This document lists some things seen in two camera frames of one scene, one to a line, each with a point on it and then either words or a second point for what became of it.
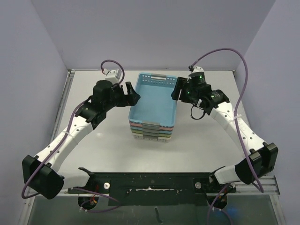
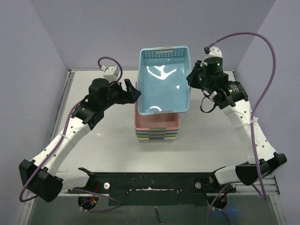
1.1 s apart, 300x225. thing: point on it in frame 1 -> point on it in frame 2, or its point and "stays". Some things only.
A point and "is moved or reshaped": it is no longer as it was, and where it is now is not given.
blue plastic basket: x=155 y=105 is moved or reshaped
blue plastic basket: x=153 y=130 -> x=157 y=132
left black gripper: x=133 y=97 stays
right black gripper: x=180 y=89 -> x=195 y=76
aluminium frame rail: x=268 y=183 stays
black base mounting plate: x=158 y=189 stays
